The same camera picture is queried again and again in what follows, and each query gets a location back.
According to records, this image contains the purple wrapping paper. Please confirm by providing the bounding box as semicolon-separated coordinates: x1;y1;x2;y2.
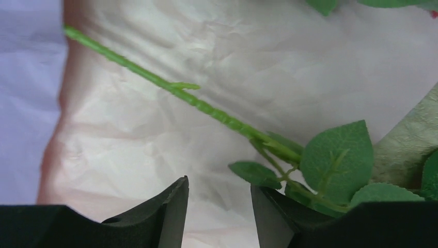
1;1;437;247

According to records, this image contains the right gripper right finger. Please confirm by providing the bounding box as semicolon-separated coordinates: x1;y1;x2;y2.
251;185;437;248

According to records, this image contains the artificial flower bunch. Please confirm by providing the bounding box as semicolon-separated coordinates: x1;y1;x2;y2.
62;1;437;214

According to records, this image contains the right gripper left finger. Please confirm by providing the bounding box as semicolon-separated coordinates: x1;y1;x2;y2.
1;176;189;248

